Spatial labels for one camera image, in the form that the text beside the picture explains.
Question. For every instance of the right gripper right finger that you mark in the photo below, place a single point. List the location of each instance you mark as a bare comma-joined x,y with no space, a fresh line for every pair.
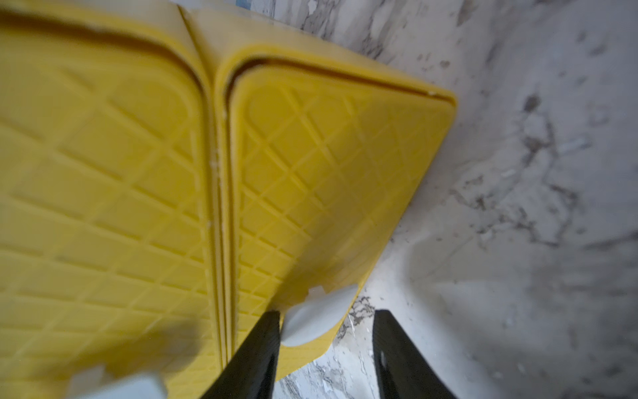
401,370

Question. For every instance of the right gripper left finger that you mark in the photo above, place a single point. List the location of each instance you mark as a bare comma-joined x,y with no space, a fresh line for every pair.
252,370

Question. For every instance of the yellow drawer cabinet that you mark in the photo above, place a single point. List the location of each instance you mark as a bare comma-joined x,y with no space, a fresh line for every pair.
168,175

